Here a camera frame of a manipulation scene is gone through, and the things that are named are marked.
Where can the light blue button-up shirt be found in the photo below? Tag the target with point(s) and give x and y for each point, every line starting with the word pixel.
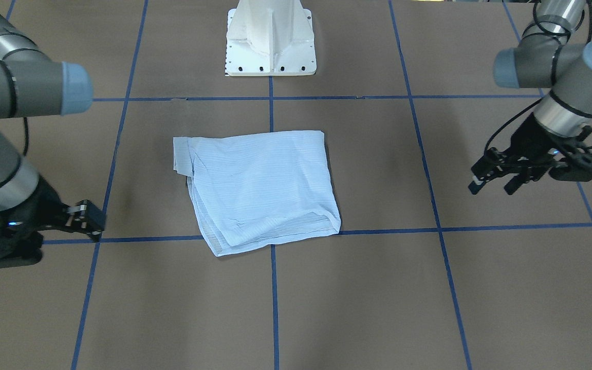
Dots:
pixel 256 190

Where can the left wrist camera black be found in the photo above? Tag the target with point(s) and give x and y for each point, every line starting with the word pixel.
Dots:
pixel 576 162

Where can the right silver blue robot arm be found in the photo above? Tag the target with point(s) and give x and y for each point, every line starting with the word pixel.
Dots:
pixel 33 85

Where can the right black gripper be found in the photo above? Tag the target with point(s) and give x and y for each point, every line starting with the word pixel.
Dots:
pixel 44 208

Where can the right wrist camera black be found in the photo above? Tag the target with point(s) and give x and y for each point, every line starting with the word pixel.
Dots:
pixel 20 242

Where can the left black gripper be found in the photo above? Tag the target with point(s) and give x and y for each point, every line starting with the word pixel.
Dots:
pixel 530 140

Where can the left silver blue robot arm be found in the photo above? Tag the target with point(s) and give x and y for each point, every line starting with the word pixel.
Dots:
pixel 544 58

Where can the white central pedestal column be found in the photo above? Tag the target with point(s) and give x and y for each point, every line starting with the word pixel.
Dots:
pixel 270 39

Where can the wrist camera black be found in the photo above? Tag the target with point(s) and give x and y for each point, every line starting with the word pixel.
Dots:
pixel 576 162
pixel 20 242

